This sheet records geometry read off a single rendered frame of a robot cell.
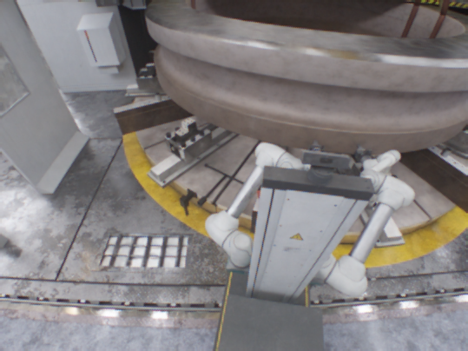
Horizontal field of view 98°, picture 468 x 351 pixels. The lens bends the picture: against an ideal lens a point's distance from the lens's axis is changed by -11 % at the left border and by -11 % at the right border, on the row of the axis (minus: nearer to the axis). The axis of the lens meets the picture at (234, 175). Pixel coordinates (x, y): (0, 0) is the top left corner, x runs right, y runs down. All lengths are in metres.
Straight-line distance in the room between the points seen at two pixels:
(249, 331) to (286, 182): 0.98
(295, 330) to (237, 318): 0.33
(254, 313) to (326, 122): 1.65
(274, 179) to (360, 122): 1.75
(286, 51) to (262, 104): 0.58
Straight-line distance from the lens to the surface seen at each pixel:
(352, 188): 0.75
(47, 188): 3.84
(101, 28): 5.13
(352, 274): 1.53
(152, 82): 4.45
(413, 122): 2.72
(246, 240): 1.44
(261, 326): 1.47
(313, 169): 0.69
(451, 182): 3.45
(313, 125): 2.20
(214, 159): 2.93
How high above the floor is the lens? 2.29
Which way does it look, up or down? 47 degrees down
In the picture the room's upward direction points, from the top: straight up
